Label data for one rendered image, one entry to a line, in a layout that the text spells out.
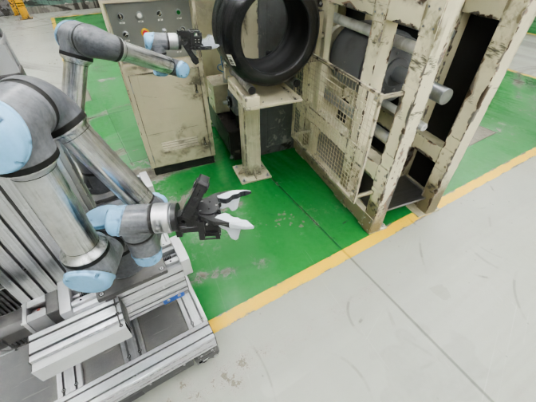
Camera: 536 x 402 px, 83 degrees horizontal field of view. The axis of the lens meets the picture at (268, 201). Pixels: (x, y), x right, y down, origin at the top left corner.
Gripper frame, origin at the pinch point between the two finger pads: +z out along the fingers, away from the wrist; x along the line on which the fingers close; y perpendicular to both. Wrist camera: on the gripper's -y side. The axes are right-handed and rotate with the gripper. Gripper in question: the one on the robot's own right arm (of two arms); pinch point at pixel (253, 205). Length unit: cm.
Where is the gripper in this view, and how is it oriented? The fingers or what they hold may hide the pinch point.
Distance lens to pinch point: 75.0
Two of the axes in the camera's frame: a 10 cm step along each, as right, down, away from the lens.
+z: 10.0, -0.6, 0.7
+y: 0.1, 8.3, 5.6
